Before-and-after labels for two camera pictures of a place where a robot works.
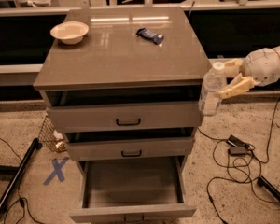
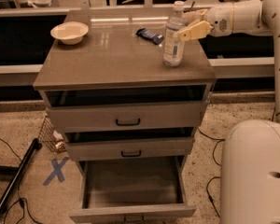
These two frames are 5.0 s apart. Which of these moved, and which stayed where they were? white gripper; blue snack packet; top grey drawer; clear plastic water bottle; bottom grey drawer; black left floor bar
Moved: clear plastic water bottle; white gripper
Stayed: blue snack packet; black left floor bar; bottom grey drawer; top grey drawer
